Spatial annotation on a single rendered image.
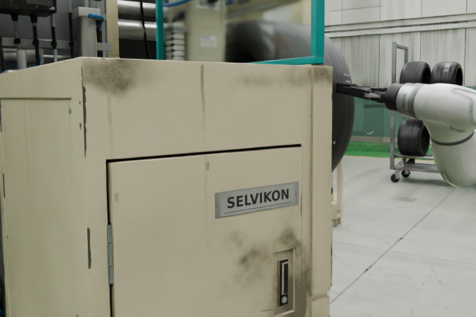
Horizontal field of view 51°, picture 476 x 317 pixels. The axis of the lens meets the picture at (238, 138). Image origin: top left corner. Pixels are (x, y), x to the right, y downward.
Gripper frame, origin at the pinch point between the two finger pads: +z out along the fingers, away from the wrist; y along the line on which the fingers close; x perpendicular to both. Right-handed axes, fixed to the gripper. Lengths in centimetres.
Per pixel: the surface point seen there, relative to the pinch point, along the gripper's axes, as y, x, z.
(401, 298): -137, 134, 62
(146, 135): 84, 0, -45
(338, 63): -3.5, -6.9, 7.8
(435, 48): -967, -20, 621
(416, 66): -477, 9, 317
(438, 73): -481, 14, 286
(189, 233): 78, 13, -48
